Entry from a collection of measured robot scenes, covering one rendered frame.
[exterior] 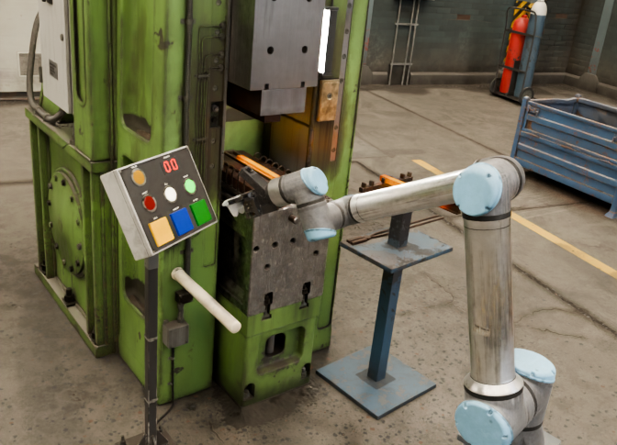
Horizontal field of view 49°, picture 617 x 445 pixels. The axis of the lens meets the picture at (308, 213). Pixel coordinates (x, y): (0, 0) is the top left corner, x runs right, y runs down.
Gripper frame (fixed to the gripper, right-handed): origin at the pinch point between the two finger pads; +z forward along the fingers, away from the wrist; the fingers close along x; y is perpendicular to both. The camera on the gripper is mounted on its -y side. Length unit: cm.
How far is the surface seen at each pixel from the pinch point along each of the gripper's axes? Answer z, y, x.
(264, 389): 51, 86, 40
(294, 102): -8, -23, 48
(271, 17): -19, -52, 36
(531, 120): 12, 55, 451
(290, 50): -16, -41, 45
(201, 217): 10.3, 2.5, -2.0
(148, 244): 11.1, 2.7, -27.4
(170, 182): 11.2, -12.2, -8.5
